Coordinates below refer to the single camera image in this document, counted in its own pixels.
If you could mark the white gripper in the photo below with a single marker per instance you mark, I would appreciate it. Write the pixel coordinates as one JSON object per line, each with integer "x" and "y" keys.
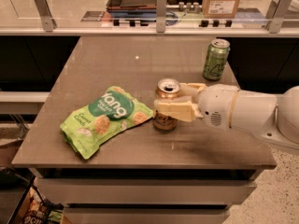
{"x": 215, "y": 105}

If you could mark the orange soda can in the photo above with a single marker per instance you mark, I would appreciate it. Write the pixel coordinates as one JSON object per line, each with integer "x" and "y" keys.
{"x": 166, "y": 122}

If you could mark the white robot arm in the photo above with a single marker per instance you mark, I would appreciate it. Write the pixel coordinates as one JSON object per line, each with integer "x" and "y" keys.
{"x": 272, "y": 118}

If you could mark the green soda can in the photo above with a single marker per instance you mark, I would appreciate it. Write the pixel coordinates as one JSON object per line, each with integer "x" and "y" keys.
{"x": 216, "y": 59}

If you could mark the green rice chip bag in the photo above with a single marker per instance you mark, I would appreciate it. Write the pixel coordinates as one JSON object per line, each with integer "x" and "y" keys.
{"x": 87, "y": 128}

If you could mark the snack bag on floor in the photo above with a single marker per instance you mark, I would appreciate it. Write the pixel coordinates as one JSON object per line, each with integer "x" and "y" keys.
{"x": 44, "y": 212}

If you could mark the cardboard box with label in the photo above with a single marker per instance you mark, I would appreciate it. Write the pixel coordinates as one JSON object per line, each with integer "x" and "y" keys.
{"x": 220, "y": 8}

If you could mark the grey upper drawer front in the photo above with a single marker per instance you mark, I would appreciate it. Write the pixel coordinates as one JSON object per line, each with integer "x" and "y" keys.
{"x": 144, "y": 191}

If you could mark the grey drawer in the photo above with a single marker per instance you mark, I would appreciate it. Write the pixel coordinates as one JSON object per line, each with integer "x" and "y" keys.
{"x": 144, "y": 191}
{"x": 145, "y": 216}

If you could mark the grey lower drawer front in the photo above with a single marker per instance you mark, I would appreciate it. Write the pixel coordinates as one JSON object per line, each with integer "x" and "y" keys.
{"x": 145, "y": 216}

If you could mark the centre metal bracket post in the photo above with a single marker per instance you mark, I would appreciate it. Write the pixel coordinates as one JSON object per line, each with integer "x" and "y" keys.
{"x": 160, "y": 16}

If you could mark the metal bracket post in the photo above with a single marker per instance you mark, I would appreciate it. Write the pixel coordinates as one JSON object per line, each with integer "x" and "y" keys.
{"x": 275, "y": 15}
{"x": 48, "y": 22}
{"x": 160, "y": 16}

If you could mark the right metal bracket post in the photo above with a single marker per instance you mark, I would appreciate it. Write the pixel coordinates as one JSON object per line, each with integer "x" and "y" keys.
{"x": 275, "y": 15}

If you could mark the left metal bracket post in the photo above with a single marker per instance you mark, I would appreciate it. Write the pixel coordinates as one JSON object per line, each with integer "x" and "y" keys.
{"x": 48, "y": 22}

